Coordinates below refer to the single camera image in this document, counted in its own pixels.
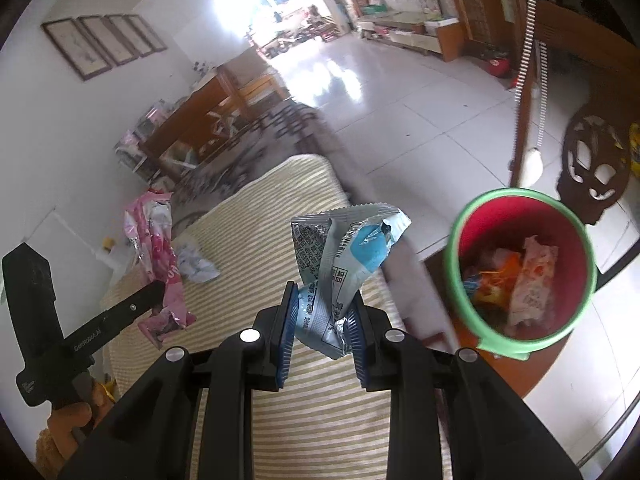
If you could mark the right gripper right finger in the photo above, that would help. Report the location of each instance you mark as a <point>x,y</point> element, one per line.
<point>449,408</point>

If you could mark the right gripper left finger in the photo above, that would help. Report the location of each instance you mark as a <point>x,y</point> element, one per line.
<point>192,412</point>

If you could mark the pink plastic wrapper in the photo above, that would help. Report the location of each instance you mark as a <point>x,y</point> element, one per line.
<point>147,225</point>

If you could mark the blue silver snack wrapper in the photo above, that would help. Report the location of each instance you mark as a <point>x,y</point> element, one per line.
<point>336,252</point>

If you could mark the pink strawberry snack bag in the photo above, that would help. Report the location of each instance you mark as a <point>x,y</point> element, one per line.
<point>531,299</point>

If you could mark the orange snack wrapper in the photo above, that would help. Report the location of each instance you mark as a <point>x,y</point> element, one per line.
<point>495,286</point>

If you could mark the red green trash bin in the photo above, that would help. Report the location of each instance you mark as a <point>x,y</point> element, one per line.
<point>503,219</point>

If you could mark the person's left hand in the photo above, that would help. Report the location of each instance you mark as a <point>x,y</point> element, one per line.
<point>56,443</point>

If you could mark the white container yellow lid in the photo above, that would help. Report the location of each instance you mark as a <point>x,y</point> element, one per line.
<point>107,247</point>

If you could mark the yellow striped table cloth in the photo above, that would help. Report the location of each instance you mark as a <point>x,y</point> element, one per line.
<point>322,425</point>

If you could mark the crumpled white blue paper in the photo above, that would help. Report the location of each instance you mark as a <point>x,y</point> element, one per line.
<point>193,266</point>

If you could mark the white magazine rack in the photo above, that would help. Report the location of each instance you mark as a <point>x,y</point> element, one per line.
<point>128,149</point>

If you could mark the wooden dining chair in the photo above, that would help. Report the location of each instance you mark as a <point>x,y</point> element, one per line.
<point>202,121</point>

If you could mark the grey patterned table mat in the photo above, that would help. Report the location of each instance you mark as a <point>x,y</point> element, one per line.
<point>288,129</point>

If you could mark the red small bin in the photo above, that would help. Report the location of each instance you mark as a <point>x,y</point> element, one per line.
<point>497,66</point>

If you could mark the wooden tv cabinet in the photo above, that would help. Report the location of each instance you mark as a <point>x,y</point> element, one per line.
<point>411,30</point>

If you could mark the framed wall picture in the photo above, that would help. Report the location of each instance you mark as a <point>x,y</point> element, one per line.
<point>115,48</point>
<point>146,32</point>
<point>129,32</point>
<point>77,48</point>

